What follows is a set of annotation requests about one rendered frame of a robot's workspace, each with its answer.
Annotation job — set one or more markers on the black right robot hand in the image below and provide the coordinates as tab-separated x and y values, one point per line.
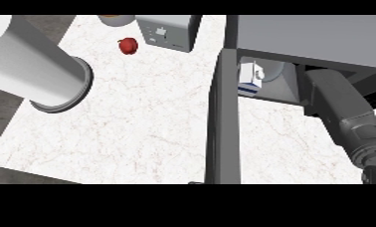
370	175

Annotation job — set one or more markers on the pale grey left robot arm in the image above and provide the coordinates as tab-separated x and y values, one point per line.
38	68

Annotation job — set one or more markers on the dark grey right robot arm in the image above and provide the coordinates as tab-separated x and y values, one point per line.
338	105

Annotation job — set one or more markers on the dark grey microwave door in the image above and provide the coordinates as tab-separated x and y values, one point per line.
223	121

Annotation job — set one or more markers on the white blue milk carton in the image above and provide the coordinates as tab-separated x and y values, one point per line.
248	78

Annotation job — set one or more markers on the grey microwave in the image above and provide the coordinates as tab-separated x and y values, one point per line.
302	38

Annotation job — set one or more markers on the grey toaster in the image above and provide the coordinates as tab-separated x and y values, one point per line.
168	32

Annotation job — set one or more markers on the red apple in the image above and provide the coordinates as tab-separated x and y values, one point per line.
127	45

